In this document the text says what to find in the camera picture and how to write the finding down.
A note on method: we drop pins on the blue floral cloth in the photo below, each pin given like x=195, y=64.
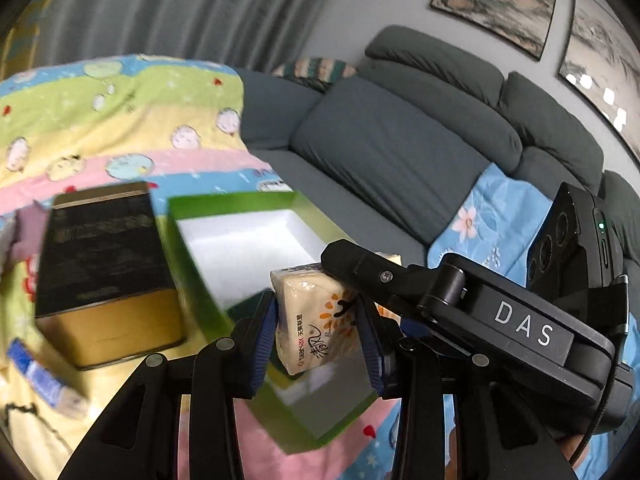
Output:
x=480, y=220

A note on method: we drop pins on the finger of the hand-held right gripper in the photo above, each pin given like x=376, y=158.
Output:
x=370, y=272

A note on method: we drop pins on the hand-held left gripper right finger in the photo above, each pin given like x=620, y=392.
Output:
x=372, y=357

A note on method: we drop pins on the printed cartoon blanket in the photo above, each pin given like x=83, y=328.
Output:
x=150, y=125

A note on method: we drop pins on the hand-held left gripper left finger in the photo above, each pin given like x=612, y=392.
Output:
x=265, y=342

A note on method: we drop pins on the cream tissue pack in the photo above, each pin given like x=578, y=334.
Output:
x=310, y=320

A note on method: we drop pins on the blue and white pack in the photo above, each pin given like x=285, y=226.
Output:
x=45, y=380

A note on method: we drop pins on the grey sofa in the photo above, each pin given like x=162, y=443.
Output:
x=390, y=160

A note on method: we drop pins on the green cardboard box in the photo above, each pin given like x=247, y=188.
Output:
x=240, y=240

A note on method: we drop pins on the framed landscape painting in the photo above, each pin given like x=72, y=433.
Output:
x=495, y=2
x=600, y=60

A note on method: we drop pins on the grey curtain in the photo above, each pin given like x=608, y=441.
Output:
x=175, y=5

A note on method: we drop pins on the striped cushion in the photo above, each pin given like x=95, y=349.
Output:
x=315, y=69

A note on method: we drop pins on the black and gold box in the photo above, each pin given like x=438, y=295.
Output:
x=100, y=260

